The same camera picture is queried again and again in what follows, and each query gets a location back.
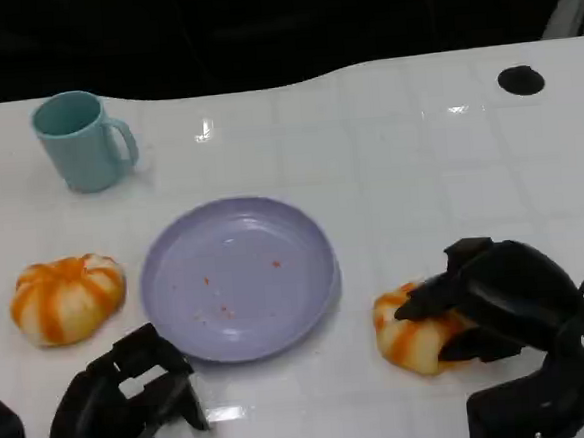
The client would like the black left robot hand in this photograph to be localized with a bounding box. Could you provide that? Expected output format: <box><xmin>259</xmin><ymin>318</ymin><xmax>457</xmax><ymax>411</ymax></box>
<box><xmin>33</xmin><ymin>318</ymin><xmax>212</xmax><ymax>438</ymax></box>

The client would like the lilac plate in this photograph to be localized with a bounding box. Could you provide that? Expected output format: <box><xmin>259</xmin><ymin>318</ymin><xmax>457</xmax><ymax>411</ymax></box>
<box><xmin>134</xmin><ymin>189</ymin><xmax>348</xmax><ymax>371</ymax></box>

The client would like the pale green mug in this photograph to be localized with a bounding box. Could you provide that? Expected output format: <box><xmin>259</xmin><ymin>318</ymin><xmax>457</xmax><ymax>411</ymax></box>
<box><xmin>29</xmin><ymin>86</ymin><xmax>144</xmax><ymax>198</ymax></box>

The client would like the orange and white bread roll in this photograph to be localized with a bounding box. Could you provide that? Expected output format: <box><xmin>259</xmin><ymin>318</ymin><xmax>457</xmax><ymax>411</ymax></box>
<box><xmin>6</xmin><ymin>250</ymin><xmax>131</xmax><ymax>351</ymax></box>
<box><xmin>370</xmin><ymin>276</ymin><xmax>484</xmax><ymax>380</ymax></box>

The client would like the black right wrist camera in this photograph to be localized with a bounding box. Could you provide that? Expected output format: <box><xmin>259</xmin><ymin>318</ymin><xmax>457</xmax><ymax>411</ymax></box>
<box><xmin>462</xmin><ymin>353</ymin><xmax>584</xmax><ymax>438</ymax></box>

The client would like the black table cable grommet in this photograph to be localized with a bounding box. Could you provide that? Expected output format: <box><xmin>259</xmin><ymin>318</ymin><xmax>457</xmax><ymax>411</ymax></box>
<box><xmin>496</xmin><ymin>63</ymin><xmax>548</xmax><ymax>98</ymax></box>

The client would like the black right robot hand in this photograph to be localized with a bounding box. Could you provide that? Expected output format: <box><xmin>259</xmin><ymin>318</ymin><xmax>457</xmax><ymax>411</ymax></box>
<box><xmin>389</xmin><ymin>230</ymin><xmax>584</xmax><ymax>372</ymax></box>

